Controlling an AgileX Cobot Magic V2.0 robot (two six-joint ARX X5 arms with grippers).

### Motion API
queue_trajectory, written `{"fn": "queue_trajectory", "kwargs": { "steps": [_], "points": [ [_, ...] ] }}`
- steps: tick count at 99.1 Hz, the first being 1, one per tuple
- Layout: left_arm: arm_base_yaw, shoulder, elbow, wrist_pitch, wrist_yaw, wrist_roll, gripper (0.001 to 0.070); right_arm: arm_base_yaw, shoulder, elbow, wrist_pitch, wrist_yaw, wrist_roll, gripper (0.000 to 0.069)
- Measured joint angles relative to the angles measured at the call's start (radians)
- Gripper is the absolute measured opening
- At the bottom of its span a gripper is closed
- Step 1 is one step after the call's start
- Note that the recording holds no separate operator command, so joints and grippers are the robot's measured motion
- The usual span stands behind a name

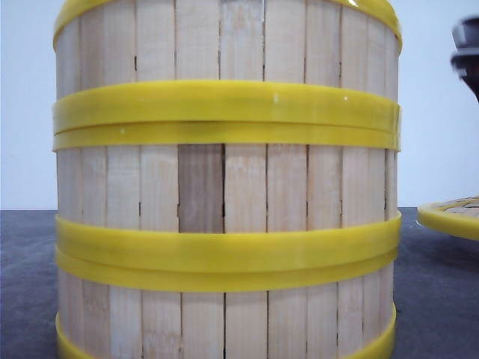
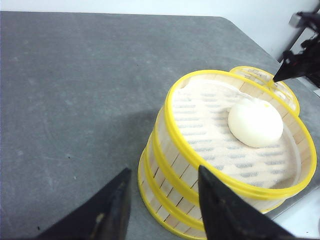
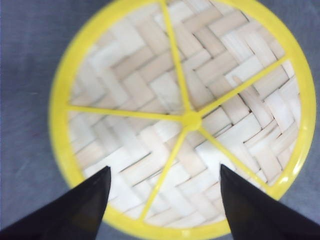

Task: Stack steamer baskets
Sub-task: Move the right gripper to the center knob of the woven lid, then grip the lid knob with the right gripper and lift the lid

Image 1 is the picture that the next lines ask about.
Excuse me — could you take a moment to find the yellow rimmed steamer lid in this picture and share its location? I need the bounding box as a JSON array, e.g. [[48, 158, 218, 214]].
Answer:
[[418, 196, 478, 240]]

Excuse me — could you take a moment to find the front bamboo steamer basket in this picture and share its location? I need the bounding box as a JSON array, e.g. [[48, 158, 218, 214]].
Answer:
[[55, 250, 396, 358]]

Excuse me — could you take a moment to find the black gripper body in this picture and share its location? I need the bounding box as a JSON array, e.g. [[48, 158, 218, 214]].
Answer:
[[451, 16, 479, 98]]

